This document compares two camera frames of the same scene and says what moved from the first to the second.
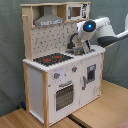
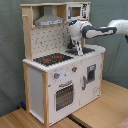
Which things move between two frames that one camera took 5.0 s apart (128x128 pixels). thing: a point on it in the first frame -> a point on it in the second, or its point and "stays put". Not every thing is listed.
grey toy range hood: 48,18 stays put
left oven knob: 56,75 stays put
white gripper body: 86,46 -> 79,49
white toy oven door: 65,95 stays put
